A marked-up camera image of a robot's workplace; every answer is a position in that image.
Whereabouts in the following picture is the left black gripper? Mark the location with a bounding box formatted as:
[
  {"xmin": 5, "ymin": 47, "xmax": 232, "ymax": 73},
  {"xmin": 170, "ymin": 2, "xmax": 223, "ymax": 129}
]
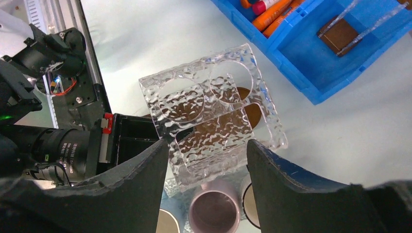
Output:
[{"xmin": 0, "ymin": 113, "xmax": 159, "ymax": 186}]

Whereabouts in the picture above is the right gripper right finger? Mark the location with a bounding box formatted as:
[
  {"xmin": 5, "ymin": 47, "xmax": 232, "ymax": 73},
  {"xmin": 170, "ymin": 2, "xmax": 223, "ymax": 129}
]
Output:
[{"xmin": 247, "ymin": 139, "xmax": 412, "ymax": 233}]

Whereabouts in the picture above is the brown wooden oval tray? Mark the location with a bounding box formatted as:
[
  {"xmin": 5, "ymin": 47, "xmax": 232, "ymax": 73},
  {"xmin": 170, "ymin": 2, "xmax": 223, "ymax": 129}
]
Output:
[{"xmin": 153, "ymin": 86, "xmax": 261, "ymax": 153}]

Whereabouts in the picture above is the light blue mug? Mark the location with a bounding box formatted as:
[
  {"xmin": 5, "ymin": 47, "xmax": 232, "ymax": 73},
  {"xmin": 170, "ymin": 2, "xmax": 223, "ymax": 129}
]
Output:
[{"xmin": 156, "ymin": 190, "xmax": 185, "ymax": 233}]

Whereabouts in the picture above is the cream mug with black rim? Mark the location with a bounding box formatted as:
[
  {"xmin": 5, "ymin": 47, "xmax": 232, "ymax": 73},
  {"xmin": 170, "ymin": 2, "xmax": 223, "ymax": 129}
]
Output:
[{"xmin": 241, "ymin": 174, "xmax": 260, "ymax": 229}]

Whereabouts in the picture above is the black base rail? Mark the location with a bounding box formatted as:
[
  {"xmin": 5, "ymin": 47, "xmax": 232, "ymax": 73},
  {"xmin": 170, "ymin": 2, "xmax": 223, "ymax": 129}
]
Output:
[{"xmin": 0, "ymin": 0, "xmax": 111, "ymax": 130}]

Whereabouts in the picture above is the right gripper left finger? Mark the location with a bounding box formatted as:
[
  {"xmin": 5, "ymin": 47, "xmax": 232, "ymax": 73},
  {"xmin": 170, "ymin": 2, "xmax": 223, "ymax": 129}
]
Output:
[{"xmin": 0, "ymin": 139, "xmax": 169, "ymax": 233}]

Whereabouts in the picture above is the clear holder with brown lid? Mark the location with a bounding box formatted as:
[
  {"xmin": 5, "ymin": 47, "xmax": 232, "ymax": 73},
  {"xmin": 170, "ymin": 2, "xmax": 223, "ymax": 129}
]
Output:
[{"xmin": 317, "ymin": 0, "xmax": 412, "ymax": 57}]

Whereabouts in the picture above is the pink mug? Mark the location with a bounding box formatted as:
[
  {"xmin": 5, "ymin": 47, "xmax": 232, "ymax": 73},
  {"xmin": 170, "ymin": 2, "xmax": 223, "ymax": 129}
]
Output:
[{"xmin": 188, "ymin": 179, "xmax": 240, "ymax": 233}]

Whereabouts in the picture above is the orange Beyou toothpaste tube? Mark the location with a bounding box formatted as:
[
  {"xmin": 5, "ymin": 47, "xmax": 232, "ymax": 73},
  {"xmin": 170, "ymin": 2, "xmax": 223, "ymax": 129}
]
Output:
[{"xmin": 262, "ymin": 0, "xmax": 305, "ymax": 38}]

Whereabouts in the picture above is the white toothpaste tube red cap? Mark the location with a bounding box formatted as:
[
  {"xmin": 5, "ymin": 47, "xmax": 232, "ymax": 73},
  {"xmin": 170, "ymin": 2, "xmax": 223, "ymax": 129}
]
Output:
[{"xmin": 252, "ymin": 0, "xmax": 279, "ymax": 16}]

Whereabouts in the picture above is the blue three-compartment bin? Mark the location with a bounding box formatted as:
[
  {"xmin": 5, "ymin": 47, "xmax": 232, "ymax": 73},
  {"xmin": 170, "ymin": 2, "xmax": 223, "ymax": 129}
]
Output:
[{"xmin": 214, "ymin": 0, "xmax": 412, "ymax": 105}]

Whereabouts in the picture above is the clear textured two-hole holder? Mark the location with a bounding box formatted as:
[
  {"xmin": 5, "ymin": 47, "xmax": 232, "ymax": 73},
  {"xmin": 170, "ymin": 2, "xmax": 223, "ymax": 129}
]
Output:
[{"xmin": 139, "ymin": 44, "xmax": 288, "ymax": 190}]

